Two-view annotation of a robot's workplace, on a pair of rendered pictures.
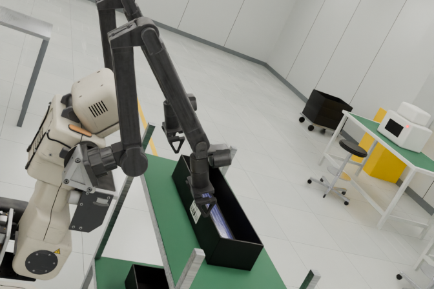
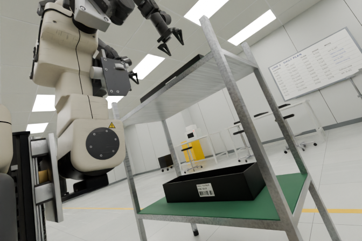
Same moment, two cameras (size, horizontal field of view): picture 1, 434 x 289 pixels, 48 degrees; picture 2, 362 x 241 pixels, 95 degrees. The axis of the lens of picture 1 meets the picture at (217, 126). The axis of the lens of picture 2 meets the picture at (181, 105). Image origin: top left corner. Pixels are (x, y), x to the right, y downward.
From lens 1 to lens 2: 1.47 m
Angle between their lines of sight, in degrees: 40
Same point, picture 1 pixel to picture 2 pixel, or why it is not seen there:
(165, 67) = not seen: outside the picture
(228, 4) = not seen: hidden behind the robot
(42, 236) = (89, 112)
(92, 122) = not seen: hidden behind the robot
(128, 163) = not seen: outside the picture
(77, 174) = (88, 5)
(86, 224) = (120, 88)
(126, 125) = not seen: outside the picture
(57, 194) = (81, 80)
